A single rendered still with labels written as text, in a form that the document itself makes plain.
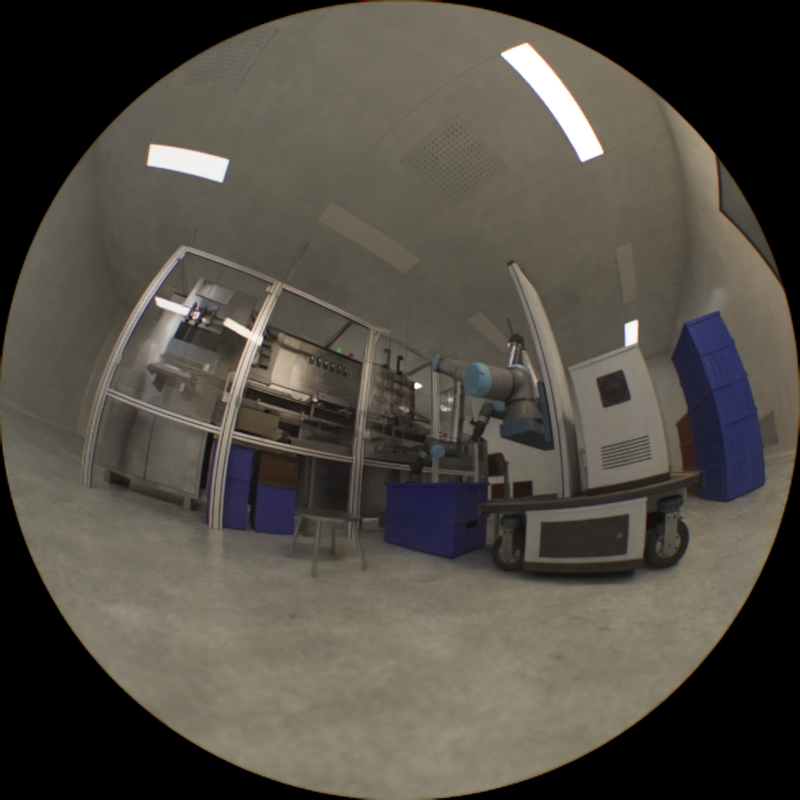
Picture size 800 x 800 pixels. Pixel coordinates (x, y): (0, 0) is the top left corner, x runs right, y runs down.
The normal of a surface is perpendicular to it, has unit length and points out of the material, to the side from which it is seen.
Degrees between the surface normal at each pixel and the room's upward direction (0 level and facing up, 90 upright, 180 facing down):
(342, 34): 180
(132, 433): 90
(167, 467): 90
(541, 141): 180
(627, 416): 90
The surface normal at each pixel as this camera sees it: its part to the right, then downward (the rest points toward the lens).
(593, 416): -0.78, -0.26
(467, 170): -0.04, 0.93
